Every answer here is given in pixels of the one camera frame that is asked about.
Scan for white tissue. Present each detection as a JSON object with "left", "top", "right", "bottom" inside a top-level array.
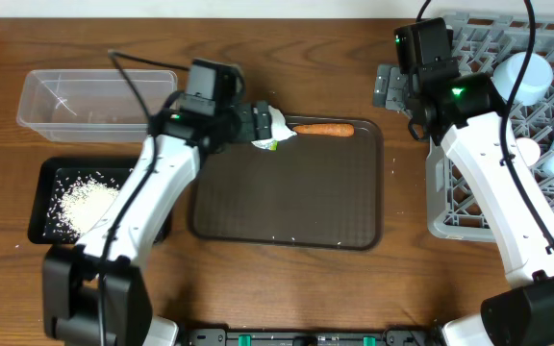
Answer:
[{"left": 268, "top": 106, "right": 296, "bottom": 144}]

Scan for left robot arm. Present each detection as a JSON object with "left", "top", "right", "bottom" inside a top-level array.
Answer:
[{"left": 42, "top": 102, "right": 286, "bottom": 345}]

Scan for right black cable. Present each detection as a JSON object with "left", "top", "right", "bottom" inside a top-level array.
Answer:
[{"left": 414, "top": 0, "right": 554, "bottom": 289}]

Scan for light blue bowl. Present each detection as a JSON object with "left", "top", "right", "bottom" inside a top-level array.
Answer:
[{"left": 492, "top": 52, "right": 553, "bottom": 107}]

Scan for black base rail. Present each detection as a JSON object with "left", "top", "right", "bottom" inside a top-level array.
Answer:
[{"left": 175, "top": 329, "right": 443, "bottom": 346}]

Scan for black waste tray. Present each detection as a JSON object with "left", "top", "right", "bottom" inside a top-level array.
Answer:
[{"left": 27, "top": 157, "right": 172, "bottom": 245}]

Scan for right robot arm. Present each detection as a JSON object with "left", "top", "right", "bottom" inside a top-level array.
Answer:
[{"left": 373, "top": 62, "right": 554, "bottom": 345}]

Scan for white pink cup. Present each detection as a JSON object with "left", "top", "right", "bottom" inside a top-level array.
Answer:
[{"left": 516, "top": 137, "right": 541, "bottom": 167}]

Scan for grey dishwasher rack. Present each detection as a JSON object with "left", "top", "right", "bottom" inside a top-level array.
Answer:
[{"left": 426, "top": 12, "right": 554, "bottom": 242}]

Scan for left black cable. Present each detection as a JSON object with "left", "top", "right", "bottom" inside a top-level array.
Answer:
[{"left": 96, "top": 47, "right": 191, "bottom": 346}]

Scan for dark brown serving tray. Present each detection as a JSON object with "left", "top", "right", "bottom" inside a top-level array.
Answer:
[{"left": 189, "top": 119, "right": 384, "bottom": 251}]

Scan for green snack wrapper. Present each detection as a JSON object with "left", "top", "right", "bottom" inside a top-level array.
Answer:
[{"left": 252, "top": 139, "right": 279, "bottom": 151}]

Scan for orange carrot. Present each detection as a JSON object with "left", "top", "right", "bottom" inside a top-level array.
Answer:
[{"left": 292, "top": 123, "right": 355, "bottom": 137}]

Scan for clear plastic bin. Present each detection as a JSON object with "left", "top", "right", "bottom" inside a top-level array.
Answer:
[{"left": 16, "top": 69, "right": 180, "bottom": 144}]

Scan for white rice pile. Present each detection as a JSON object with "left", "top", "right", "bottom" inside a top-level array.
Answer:
[{"left": 43, "top": 168, "right": 120, "bottom": 243}]

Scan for black cable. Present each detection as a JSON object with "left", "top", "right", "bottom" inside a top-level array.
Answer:
[
  {"left": 414, "top": 0, "right": 554, "bottom": 289},
  {"left": 96, "top": 47, "right": 191, "bottom": 346}
]

